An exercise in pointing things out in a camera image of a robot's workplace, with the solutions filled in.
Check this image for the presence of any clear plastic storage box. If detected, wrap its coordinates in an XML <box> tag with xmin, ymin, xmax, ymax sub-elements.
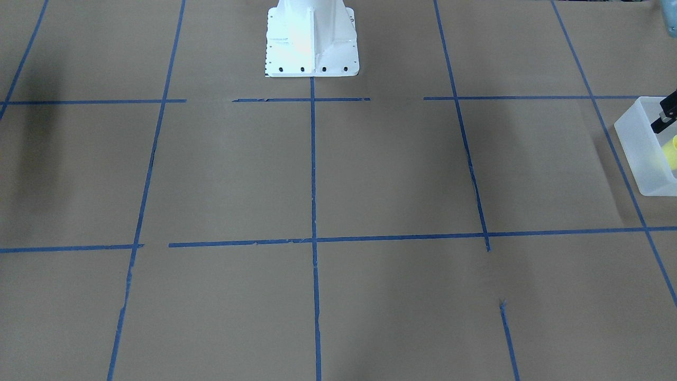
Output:
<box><xmin>614</xmin><ymin>96</ymin><xmax>676</xmax><ymax>197</ymax></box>

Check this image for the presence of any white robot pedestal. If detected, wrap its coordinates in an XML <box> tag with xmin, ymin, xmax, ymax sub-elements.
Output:
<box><xmin>264</xmin><ymin>1</ymin><xmax>360</xmax><ymax>78</ymax></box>

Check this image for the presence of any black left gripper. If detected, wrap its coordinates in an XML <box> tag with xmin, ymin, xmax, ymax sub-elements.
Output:
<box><xmin>651</xmin><ymin>90</ymin><xmax>677</xmax><ymax>133</ymax></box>

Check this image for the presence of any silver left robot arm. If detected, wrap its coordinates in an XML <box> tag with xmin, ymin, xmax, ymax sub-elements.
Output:
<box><xmin>651</xmin><ymin>1</ymin><xmax>676</xmax><ymax>134</ymax></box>

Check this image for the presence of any yellow plastic cup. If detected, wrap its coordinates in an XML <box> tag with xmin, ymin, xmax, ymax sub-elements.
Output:
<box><xmin>662</xmin><ymin>135</ymin><xmax>677</xmax><ymax>171</ymax></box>

